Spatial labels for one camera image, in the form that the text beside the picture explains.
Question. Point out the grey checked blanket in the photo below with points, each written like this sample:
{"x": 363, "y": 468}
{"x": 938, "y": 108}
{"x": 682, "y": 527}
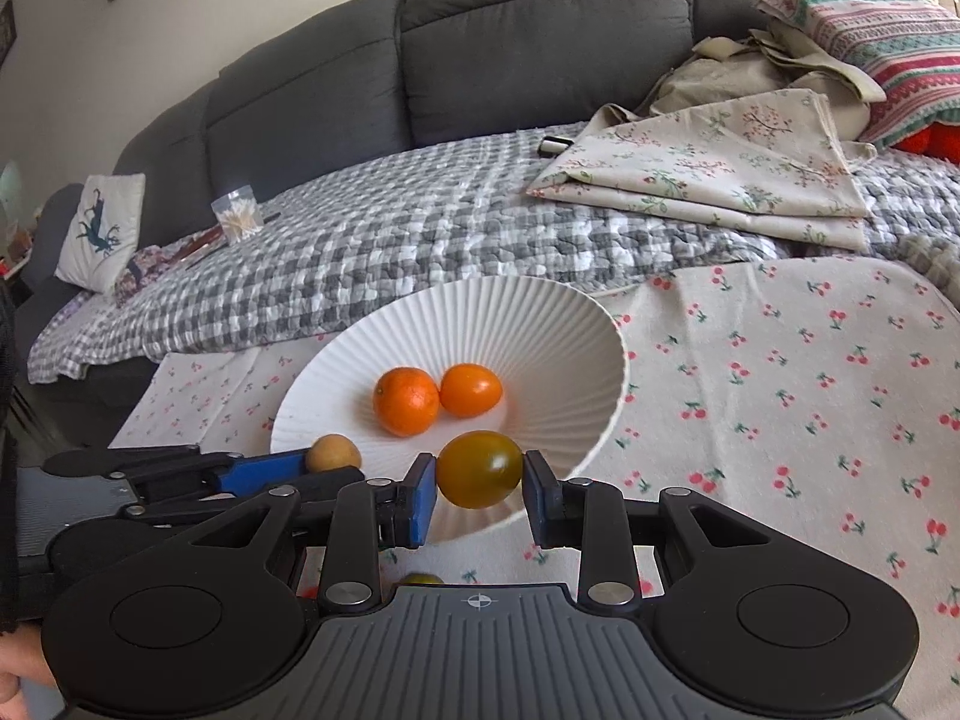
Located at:
{"x": 375, "y": 240}

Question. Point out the large orange mandarin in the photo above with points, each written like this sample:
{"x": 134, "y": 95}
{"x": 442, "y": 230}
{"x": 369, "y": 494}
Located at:
{"x": 406, "y": 401}

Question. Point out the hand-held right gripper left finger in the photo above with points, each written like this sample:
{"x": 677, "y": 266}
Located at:
{"x": 422, "y": 501}

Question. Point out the beige crumpled cloth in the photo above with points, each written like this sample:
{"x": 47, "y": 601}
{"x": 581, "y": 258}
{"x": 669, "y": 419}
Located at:
{"x": 720, "y": 75}

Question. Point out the grey sofa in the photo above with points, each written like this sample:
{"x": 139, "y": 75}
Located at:
{"x": 525, "y": 30}

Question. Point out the oval orange tomato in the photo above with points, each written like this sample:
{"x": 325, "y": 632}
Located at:
{"x": 471, "y": 388}

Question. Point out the white ribbed plate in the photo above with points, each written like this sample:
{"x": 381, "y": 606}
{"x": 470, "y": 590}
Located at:
{"x": 480, "y": 330}

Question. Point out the small green fruit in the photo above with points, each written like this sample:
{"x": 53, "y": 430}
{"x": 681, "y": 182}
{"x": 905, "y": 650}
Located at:
{"x": 421, "y": 580}

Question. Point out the grey knitted throw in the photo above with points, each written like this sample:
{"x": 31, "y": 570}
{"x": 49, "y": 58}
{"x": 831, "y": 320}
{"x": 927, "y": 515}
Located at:
{"x": 934, "y": 259}

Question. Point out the cherry print cloth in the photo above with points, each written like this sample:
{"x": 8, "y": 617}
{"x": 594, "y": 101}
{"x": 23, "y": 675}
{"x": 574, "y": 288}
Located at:
{"x": 750, "y": 405}

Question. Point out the small tan round fruit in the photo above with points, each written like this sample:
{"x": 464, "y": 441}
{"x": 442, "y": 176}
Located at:
{"x": 335, "y": 454}

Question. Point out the green yellow tomato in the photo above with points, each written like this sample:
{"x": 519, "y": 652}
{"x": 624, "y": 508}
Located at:
{"x": 480, "y": 469}

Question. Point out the white cushion blue print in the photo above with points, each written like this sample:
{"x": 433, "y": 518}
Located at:
{"x": 97, "y": 232}

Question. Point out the clear cotton swab box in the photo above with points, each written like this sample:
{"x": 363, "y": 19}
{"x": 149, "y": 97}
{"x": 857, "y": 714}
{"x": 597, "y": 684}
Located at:
{"x": 238, "y": 221}

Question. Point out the red cushion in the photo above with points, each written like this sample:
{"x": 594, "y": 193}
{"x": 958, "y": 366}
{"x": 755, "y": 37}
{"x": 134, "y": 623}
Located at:
{"x": 937, "y": 139}

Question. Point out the dark wall hanging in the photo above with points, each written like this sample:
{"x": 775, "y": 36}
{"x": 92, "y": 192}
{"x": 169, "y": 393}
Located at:
{"x": 6, "y": 30}

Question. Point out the purple patterned cloth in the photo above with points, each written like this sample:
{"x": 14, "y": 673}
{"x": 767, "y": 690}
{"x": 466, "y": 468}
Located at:
{"x": 154, "y": 262}

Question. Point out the person's left hand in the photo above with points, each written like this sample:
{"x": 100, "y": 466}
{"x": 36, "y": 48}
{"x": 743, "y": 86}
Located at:
{"x": 22, "y": 660}

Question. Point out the small black white object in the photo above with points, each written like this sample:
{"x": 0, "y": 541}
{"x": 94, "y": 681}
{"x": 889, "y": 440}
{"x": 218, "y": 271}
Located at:
{"x": 556, "y": 145}

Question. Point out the folded floral cloth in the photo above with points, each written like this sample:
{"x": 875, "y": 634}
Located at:
{"x": 712, "y": 165}

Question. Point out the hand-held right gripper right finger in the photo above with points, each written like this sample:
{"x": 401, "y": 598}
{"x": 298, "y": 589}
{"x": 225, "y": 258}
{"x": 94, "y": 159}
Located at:
{"x": 533, "y": 496}

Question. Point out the striped patterned pillow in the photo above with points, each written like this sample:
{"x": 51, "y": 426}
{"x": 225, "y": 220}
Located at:
{"x": 885, "y": 37}

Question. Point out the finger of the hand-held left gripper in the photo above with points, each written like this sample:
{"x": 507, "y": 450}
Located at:
{"x": 259, "y": 469}
{"x": 330, "y": 481}

